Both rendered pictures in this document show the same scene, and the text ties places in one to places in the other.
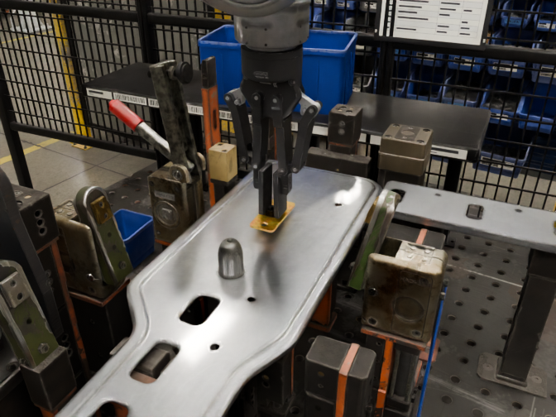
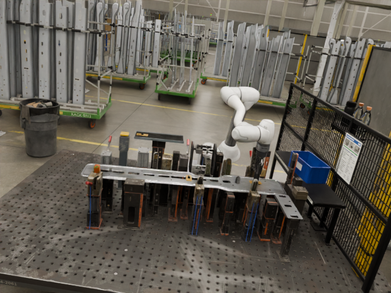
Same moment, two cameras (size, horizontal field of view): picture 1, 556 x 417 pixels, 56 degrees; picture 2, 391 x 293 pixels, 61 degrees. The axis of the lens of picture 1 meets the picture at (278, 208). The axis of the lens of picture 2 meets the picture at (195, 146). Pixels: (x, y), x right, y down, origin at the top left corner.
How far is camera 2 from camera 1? 1.89 m
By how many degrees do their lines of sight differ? 54
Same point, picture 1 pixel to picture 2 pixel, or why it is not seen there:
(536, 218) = (295, 213)
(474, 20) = (349, 177)
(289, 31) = (259, 148)
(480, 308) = (303, 251)
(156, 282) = (227, 177)
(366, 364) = (231, 197)
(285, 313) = (233, 188)
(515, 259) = (337, 258)
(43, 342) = (208, 171)
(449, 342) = not seen: hidden behind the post
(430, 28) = (342, 174)
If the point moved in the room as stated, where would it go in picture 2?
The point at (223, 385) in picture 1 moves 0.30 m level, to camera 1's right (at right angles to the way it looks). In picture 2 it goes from (215, 186) to (241, 209)
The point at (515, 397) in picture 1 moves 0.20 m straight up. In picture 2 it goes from (276, 257) to (283, 230)
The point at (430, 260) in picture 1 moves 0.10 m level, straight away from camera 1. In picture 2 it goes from (255, 194) to (269, 195)
